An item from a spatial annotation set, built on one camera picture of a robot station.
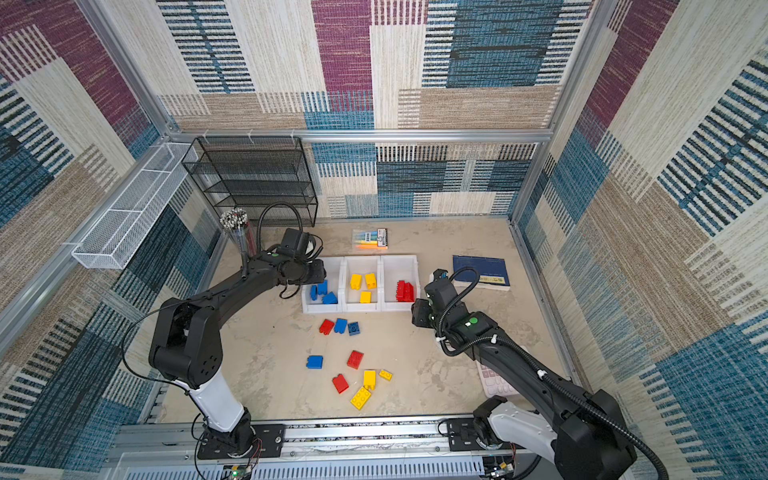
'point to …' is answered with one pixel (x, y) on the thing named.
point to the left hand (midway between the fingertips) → (321, 269)
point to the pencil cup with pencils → (236, 219)
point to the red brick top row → (326, 327)
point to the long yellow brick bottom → (360, 398)
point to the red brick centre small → (355, 359)
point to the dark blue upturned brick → (354, 329)
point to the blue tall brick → (329, 298)
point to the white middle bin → (351, 298)
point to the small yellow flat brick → (383, 374)
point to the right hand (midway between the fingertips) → (420, 312)
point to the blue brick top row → (340, 325)
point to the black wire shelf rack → (253, 173)
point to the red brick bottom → (340, 383)
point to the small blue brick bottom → (313, 292)
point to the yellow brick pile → (371, 280)
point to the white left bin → (335, 275)
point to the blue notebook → (493, 272)
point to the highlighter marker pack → (368, 239)
